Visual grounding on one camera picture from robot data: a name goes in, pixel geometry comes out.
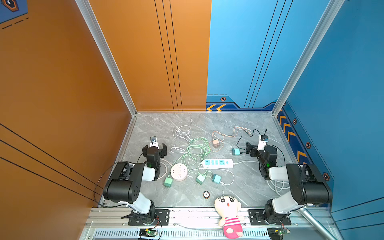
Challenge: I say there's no teal charger with black cable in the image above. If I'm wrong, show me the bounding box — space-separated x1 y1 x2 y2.
232 148 241 156

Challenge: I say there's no pink charger adapter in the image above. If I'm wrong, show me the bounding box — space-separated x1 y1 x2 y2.
212 139 221 148

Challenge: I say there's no white blue power strip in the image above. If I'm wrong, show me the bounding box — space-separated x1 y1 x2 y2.
202 159 234 169

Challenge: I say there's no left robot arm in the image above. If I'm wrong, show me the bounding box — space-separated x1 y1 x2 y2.
103 144 168 225

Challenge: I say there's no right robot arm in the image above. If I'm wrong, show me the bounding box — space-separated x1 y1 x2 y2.
246 143 333 225

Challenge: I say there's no round pink power socket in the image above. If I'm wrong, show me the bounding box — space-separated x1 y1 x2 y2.
171 163 188 182

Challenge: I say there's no light green charger left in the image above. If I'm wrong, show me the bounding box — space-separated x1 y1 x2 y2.
164 176 173 188

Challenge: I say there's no light green charger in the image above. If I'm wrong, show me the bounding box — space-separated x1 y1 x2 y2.
164 176 173 188
196 174 206 185

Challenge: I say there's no light green charger middle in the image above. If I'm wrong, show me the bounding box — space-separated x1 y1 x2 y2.
196 174 206 185

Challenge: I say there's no plush doll pink dress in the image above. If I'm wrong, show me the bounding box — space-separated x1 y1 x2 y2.
214 196 244 240

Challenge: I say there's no black poker chip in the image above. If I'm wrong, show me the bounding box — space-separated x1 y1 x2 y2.
203 191 210 199

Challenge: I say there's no left green circuit board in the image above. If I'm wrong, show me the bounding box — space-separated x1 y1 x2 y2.
138 229 159 240

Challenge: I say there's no green circuit board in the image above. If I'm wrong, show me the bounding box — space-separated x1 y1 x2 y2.
138 229 159 240
267 228 291 240

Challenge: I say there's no right green circuit board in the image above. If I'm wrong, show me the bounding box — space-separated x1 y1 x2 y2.
267 228 291 240

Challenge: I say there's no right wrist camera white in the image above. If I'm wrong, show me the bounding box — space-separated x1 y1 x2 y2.
257 135 269 151

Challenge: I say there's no white usb cable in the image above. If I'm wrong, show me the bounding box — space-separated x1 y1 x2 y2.
170 118 193 155

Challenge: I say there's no green multi-head cable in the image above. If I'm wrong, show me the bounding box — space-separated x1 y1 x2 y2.
179 137 213 176

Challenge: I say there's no white power strip cord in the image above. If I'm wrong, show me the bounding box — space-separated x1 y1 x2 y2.
220 160 292 197

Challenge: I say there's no teal charger near cable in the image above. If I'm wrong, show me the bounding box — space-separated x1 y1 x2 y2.
212 174 221 184

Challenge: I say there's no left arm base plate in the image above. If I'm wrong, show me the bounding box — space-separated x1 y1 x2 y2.
128 209 170 226

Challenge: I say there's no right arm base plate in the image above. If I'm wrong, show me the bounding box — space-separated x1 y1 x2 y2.
248 209 292 226

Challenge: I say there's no aluminium front rail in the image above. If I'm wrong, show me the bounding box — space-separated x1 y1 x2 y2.
80 207 343 240

